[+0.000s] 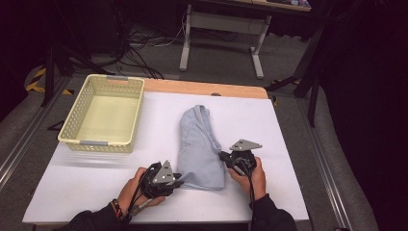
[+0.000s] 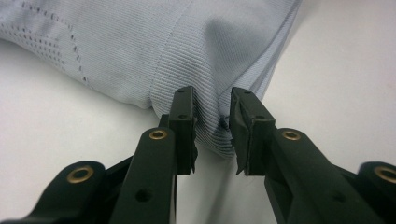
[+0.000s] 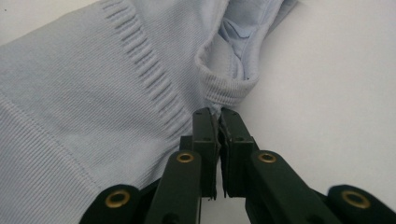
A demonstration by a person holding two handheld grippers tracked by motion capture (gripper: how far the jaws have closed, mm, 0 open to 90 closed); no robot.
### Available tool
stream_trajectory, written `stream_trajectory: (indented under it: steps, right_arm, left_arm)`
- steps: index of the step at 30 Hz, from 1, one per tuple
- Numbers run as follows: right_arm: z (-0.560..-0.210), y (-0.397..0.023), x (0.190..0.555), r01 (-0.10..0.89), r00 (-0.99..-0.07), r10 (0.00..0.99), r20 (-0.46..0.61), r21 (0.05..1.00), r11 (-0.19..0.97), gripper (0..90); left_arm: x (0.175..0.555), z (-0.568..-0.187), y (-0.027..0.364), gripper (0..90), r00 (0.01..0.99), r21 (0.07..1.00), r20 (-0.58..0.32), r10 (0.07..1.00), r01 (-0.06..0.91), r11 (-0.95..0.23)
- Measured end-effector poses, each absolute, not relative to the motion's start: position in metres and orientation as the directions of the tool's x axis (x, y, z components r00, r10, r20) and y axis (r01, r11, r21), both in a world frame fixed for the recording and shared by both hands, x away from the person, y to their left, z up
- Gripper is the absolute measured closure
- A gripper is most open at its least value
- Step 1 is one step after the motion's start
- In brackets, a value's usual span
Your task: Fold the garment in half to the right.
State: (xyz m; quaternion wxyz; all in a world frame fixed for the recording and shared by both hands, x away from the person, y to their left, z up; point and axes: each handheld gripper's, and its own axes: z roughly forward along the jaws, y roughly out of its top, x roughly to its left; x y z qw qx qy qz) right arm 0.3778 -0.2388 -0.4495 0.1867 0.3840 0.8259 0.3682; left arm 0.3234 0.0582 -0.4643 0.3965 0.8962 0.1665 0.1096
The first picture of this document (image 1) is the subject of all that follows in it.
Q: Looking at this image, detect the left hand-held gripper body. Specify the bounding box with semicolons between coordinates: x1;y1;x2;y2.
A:
140;160;181;199

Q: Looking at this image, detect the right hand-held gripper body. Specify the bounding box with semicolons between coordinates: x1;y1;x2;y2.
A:
224;139;264;176

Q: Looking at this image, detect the light blue sleeveless top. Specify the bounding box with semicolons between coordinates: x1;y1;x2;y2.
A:
176;104;226;192

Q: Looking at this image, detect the cream perforated plastic basket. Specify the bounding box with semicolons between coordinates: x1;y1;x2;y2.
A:
57;73;145;154

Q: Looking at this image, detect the person's right hand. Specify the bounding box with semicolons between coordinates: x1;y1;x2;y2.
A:
228;157;268;201

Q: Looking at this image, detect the person's left hand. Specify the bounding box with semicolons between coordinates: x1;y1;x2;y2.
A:
115;167;166;216

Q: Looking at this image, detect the white table sheet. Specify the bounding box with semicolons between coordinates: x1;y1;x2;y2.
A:
22;91;310;224

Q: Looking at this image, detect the black metal stand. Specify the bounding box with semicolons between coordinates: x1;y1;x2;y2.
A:
264;18;325;128
40;0;115;109

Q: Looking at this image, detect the desk with white legs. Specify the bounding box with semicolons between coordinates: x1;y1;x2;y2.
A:
178;0;313;81

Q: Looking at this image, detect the colourful patterned object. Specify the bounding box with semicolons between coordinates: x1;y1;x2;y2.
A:
288;0;312;8

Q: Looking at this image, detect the yellow black floor tape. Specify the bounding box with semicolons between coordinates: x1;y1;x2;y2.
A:
25;65;75;96

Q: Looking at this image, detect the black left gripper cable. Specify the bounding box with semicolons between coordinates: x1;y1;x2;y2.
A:
123;166;156;224

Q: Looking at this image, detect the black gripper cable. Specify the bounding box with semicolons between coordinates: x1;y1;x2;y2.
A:
239;160;257;231
123;166;156;224

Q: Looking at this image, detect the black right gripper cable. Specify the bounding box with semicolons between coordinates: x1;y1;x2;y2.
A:
239;160;257;231

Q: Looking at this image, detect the beaded bracelet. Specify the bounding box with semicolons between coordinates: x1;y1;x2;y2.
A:
109;198;125;223

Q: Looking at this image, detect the metal floor rail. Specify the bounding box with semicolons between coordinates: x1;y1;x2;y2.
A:
294;97;354;231
0;76;70;191

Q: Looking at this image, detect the bundle of black floor cables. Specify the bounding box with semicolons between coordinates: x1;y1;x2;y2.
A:
109;6;166;81

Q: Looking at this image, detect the white floor cable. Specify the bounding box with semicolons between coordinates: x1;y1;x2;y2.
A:
153;9;189;48

